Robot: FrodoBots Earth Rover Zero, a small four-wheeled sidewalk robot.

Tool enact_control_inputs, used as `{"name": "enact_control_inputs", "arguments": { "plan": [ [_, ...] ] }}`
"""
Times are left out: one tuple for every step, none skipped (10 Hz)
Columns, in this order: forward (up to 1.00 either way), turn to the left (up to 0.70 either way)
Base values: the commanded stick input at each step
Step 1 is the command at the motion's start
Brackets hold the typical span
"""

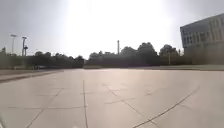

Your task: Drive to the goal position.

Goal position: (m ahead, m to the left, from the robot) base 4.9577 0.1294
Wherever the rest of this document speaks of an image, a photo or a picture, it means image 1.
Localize tall thin tower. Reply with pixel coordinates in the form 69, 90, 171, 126
116, 39, 121, 55

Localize row of trees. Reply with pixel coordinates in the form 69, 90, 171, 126
0, 41, 188, 70

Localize grey concrete slab plaza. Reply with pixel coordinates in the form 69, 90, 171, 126
0, 68, 224, 128

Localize grey stone kerb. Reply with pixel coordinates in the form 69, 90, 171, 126
0, 69, 65, 84

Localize lamp pole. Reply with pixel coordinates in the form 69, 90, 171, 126
21, 36, 29, 58

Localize red brick path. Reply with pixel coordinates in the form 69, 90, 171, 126
0, 68, 58, 78

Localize grey building with windows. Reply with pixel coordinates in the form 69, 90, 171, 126
179, 12, 224, 66

